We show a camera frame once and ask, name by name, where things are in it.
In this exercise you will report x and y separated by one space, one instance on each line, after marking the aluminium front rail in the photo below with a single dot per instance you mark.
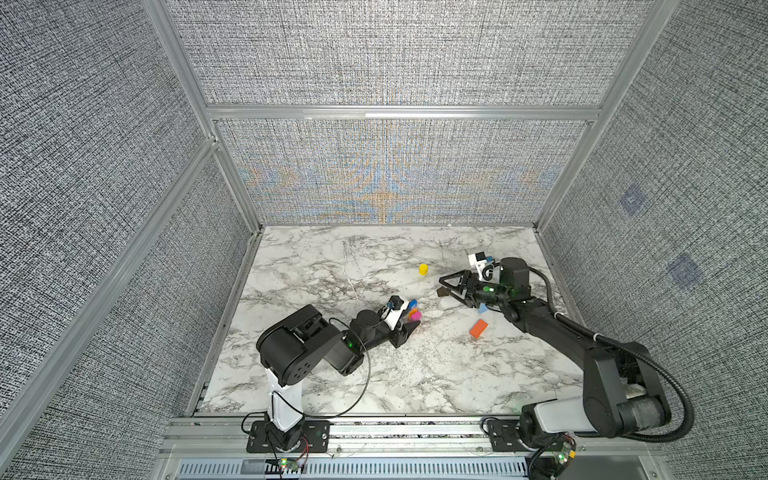
353 436

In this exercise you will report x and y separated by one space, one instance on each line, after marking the red-orange wood block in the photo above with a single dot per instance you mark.
478 329

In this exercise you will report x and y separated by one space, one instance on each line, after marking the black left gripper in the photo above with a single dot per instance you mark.
398 338

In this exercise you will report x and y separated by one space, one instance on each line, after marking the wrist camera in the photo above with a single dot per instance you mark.
484 265
395 308

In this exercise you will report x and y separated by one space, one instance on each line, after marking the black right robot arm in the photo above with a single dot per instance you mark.
622 393

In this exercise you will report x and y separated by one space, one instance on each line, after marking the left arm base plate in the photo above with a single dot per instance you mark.
307 436

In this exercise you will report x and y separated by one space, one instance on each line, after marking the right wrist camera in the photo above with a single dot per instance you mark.
484 265

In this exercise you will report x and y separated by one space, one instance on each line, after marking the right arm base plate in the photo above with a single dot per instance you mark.
503 434

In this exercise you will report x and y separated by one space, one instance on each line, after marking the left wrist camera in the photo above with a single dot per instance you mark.
395 308

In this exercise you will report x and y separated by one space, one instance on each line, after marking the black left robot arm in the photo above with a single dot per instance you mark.
290 349

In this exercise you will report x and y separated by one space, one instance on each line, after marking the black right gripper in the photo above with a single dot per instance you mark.
471 280

